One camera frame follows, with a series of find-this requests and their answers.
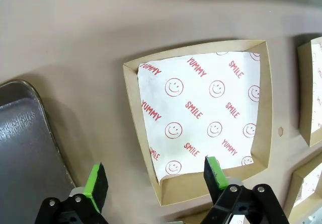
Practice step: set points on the dark metal tray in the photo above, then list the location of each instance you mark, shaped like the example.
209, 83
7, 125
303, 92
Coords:
22, 146

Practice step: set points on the kraft paper food box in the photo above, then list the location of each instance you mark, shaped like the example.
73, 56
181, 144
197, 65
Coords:
294, 191
304, 95
191, 188

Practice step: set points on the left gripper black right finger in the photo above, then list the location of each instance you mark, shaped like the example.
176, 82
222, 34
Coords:
213, 181

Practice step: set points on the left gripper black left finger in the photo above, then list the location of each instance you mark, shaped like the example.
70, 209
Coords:
96, 186

